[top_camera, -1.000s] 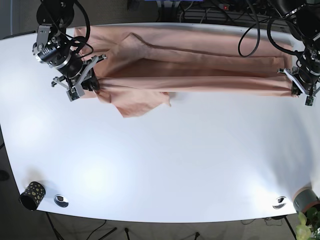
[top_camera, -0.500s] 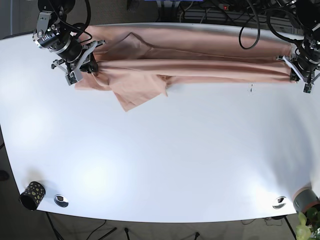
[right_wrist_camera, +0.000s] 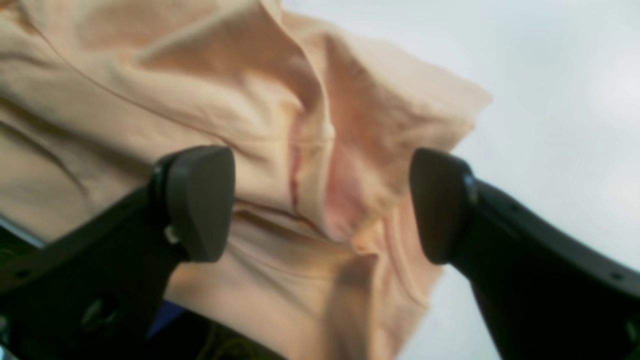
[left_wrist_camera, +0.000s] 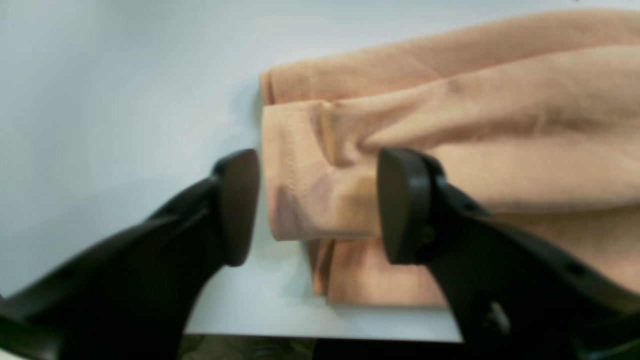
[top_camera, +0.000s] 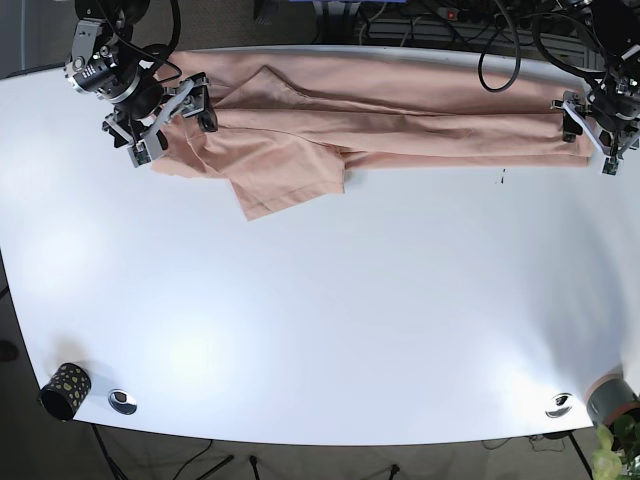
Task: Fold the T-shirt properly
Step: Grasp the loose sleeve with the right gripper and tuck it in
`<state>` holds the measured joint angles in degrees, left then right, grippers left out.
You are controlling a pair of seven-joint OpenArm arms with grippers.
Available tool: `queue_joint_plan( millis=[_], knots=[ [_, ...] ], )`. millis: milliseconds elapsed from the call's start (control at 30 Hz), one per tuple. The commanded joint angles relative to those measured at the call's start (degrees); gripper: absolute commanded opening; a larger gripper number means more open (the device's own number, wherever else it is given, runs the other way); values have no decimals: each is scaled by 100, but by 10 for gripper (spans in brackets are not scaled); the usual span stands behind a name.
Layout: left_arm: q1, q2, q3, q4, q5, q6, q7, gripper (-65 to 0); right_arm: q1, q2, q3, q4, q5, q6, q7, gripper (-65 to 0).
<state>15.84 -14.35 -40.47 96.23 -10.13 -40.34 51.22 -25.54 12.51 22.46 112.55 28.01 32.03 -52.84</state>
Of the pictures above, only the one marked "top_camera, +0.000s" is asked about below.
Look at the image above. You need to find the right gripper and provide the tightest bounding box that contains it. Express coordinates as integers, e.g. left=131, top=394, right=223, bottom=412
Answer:
left=102, top=72, right=218, bottom=167

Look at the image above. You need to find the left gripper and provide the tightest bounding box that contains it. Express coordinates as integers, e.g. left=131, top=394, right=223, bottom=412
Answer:
left=551, top=92, right=639, bottom=176

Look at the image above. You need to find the salmon pink T-shirt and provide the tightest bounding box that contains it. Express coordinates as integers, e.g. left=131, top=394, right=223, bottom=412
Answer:
left=152, top=52, right=593, bottom=220

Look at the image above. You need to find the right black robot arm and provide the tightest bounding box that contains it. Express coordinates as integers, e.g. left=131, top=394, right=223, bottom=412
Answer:
left=64, top=1, right=218, bottom=167

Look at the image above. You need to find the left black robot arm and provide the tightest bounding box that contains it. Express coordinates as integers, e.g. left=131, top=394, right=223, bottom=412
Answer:
left=524, top=1, right=639, bottom=176

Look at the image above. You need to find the grey plant pot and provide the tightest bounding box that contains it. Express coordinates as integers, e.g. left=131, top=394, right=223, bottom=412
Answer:
left=585, top=374, right=639, bottom=427

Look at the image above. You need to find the black gold-dotted cup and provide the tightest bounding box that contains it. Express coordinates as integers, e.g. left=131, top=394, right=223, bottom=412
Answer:
left=38, top=363, right=92, bottom=422

